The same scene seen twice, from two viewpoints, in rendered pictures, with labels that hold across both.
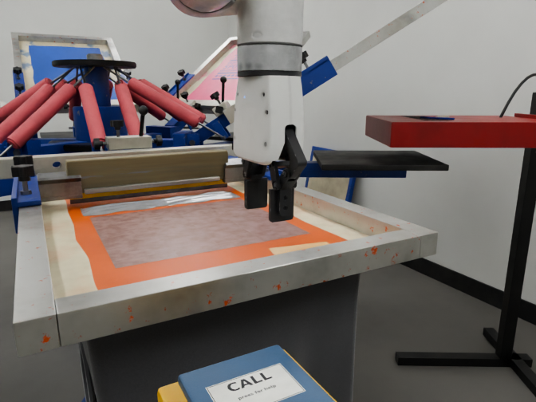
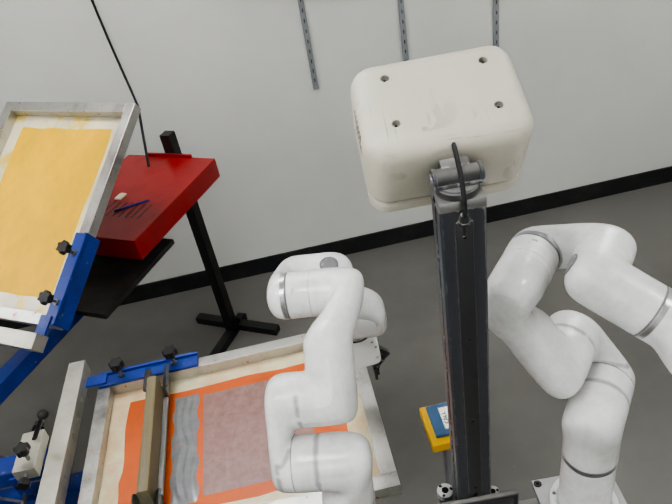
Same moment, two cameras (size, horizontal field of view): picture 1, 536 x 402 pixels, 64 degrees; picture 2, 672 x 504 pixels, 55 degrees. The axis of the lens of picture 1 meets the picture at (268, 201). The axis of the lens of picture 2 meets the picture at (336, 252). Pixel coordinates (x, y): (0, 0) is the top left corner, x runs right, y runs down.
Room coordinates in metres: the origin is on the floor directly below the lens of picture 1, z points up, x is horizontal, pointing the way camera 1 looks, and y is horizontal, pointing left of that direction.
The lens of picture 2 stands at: (0.03, 1.07, 2.33)
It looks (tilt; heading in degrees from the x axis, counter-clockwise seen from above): 36 degrees down; 295
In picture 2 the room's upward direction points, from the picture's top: 11 degrees counter-clockwise
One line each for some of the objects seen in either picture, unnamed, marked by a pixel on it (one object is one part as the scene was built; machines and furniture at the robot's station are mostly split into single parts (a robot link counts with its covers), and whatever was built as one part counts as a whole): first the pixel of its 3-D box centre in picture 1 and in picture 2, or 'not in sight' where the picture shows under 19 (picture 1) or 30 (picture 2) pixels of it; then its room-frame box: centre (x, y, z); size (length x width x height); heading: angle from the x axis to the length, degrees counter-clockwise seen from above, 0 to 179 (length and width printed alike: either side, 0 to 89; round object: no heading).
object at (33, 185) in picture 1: (27, 198); not in sight; (0.93, 0.53, 0.98); 0.30 x 0.05 x 0.07; 29
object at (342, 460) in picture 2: not in sight; (337, 472); (0.39, 0.48, 1.37); 0.13 x 0.10 x 0.16; 17
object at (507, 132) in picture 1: (453, 129); (134, 201); (1.75, -0.74, 1.06); 0.61 x 0.46 x 0.12; 89
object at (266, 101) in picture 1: (269, 113); (358, 344); (0.53, 0.00, 1.18); 0.10 x 0.08 x 0.11; 29
